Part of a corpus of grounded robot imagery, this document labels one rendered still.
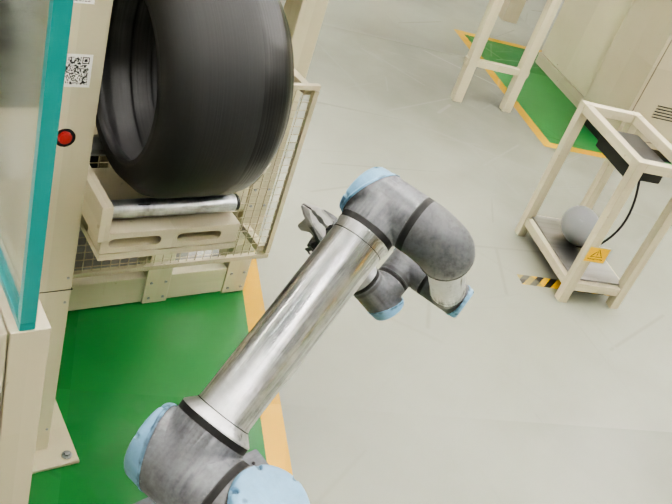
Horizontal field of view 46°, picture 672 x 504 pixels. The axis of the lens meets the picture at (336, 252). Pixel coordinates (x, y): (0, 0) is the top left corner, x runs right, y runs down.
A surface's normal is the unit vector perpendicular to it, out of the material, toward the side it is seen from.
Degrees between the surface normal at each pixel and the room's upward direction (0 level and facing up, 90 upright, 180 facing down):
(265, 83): 66
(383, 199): 44
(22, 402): 90
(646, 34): 90
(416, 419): 0
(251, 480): 10
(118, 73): 62
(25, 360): 90
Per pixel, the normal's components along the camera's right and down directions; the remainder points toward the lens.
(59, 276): 0.50, 0.61
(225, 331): 0.29, -0.79
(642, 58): -0.94, -0.13
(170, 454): -0.10, -0.36
